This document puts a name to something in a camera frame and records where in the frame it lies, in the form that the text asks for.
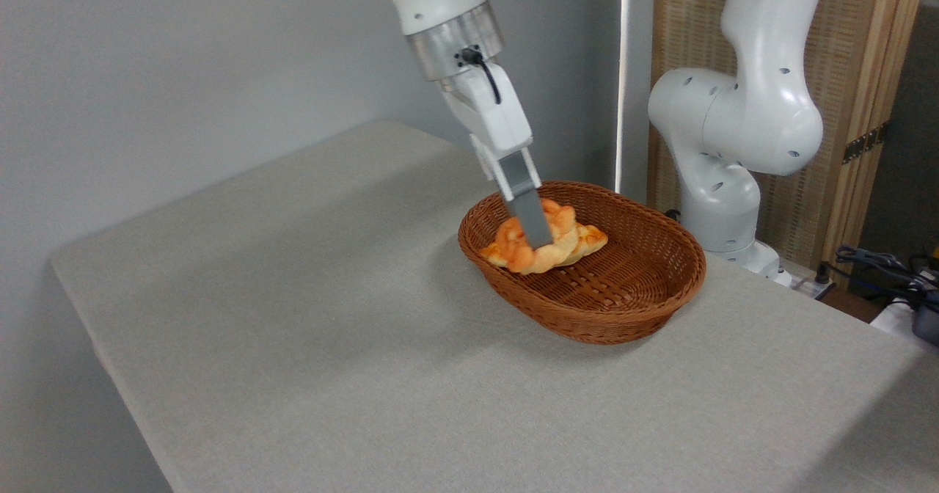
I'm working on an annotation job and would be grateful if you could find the long braided bread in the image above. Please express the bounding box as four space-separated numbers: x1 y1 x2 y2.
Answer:
481 222 609 272

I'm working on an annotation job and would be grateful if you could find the white vertical pole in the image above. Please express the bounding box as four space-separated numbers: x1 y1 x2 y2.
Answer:
614 0 632 194

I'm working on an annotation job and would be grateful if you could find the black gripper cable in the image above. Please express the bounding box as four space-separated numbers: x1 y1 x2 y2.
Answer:
456 47 503 106

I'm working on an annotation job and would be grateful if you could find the dark cable bundle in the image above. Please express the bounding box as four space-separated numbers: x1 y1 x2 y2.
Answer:
820 245 939 312

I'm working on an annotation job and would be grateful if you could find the metal screen hinge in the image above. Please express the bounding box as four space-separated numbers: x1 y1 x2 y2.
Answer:
842 121 891 165

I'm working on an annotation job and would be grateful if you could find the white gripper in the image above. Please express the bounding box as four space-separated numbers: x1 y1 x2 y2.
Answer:
439 62 554 249

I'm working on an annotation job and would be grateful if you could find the round knotted bread roll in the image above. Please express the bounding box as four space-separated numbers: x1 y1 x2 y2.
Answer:
496 197 578 275

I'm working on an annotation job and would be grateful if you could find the white power strip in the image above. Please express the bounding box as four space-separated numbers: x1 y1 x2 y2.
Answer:
789 273 836 300

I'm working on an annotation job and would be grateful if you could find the brown wicker basket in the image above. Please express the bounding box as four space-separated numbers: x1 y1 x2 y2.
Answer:
458 180 707 346

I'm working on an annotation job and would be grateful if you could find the grey tablecloth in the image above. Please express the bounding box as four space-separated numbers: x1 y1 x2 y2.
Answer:
49 119 939 493

